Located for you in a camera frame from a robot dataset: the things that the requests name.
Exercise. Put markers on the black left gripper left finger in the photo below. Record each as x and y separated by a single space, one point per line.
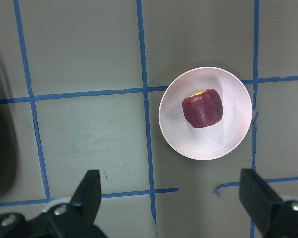
87 197

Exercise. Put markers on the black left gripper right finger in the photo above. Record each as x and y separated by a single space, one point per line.
259 200

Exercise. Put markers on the red apple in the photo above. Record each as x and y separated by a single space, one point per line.
203 109

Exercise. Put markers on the pink plate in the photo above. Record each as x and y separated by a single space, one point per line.
214 141

